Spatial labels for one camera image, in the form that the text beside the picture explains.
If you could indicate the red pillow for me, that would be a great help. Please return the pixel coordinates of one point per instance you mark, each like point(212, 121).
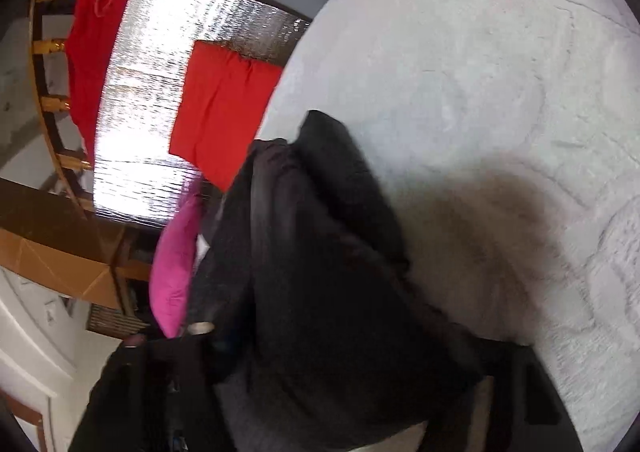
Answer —
point(220, 117)

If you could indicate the pink pillow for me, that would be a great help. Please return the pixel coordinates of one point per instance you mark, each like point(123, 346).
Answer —
point(172, 272)

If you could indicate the wooden column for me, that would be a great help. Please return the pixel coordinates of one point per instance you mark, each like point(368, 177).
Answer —
point(55, 252)

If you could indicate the wooden stair railing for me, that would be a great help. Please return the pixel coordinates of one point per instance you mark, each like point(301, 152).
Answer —
point(50, 47)

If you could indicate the white quilted blanket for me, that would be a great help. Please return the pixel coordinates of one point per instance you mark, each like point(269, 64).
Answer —
point(475, 57)

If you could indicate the black quilted jacket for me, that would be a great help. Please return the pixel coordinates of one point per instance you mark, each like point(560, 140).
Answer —
point(325, 307)

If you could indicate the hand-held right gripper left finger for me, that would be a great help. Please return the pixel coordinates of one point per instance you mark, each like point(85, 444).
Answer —
point(150, 382)

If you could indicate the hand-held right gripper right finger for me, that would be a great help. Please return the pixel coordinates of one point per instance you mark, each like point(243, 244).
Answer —
point(525, 382)

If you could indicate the silver foil insulation panel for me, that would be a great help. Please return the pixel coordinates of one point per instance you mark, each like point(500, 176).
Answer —
point(150, 82)

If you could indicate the red cloth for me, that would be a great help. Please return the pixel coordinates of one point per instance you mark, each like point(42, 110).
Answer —
point(92, 52)

